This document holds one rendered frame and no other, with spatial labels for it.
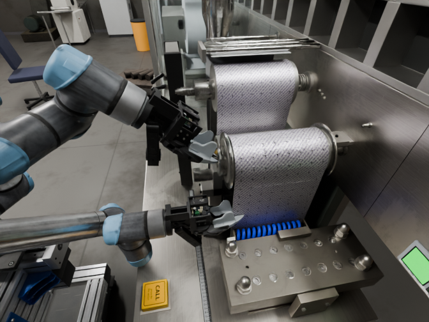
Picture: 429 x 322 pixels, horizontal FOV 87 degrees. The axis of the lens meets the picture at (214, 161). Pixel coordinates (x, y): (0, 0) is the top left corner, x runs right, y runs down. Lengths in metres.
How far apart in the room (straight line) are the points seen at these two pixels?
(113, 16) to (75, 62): 7.85
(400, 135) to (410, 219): 0.17
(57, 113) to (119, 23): 7.84
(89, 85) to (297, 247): 0.63
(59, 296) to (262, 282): 1.32
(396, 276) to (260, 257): 1.58
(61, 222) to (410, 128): 0.80
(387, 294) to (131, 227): 1.77
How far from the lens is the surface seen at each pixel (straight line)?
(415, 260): 0.63
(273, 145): 0.56
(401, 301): 2.09
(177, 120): 0.45
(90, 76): 0.44
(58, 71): 0.44
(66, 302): 1.70
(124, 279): 1.86
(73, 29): 7.78
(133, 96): 0.44
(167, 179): 1.05
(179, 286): 0.79
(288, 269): 0.68
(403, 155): 0.60
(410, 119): 0.58
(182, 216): 0.60
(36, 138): 0.47
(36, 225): 0.69
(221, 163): 0.55
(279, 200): 0.66
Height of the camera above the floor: 1.63
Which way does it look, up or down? 40 degrees down
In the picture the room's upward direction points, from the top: straight up
